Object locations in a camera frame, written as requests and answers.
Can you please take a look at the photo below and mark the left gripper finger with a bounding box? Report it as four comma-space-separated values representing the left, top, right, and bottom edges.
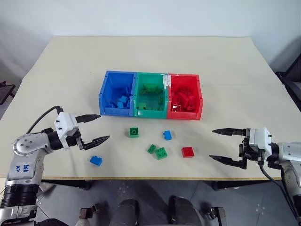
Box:
83, 135, 111, 151
75, 114, 102, 124

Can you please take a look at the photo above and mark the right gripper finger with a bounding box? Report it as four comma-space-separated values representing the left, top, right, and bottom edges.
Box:
212, 128, 247, 137
209, 154, 248, 170

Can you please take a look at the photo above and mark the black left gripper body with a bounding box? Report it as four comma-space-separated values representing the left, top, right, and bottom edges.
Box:
66, 131, 86, 151

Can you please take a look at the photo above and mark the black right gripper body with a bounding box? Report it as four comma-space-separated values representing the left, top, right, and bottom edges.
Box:
238, 128, 266, 165

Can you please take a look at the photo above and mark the blue plastic bin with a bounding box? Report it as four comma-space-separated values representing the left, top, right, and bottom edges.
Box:
98, 70, 138, 117

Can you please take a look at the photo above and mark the red square toy brick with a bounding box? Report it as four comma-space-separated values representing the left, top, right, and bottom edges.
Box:
181, 146, 196, 159

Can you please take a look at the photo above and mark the large green toy brick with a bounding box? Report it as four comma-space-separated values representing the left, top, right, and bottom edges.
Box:
154, 147, 168, 161

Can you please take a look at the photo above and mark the red plastic bin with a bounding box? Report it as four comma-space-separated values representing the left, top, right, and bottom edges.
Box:
166, 73, 204, 121

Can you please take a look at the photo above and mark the dark rounded shape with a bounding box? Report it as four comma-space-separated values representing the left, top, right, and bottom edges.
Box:
167, 195, 206, 226
110, 198, 140, 226

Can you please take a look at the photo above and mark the green plastic bin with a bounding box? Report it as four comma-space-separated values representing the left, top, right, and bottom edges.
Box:
133, 72, 170, 119

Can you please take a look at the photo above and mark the black stand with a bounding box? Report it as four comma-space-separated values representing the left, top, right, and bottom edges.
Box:
0, 81, 16, 106

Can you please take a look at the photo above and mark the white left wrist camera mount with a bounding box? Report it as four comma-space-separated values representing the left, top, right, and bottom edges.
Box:
53, 112, 80, 151

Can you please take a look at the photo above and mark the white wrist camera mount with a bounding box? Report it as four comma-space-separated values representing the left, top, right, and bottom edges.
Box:
53, 112, 80, 151
249, 127, 273, 154

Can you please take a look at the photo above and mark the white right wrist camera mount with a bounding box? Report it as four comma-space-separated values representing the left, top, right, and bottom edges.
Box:
249, 127, 273, 154

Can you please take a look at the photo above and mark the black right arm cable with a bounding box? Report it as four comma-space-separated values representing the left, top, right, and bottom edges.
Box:
258, 162, 301, 218

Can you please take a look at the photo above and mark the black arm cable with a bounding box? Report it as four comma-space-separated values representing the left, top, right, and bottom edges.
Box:
25, 105, 64, 135
258, 162, 301, 218

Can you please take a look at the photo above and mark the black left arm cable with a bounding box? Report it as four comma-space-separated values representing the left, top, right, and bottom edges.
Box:
25, 105, 64, 135

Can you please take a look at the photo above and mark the brown metal bracket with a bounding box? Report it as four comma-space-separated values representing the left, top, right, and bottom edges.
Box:
79, 202, 104, 220
200, 205, 227, 226

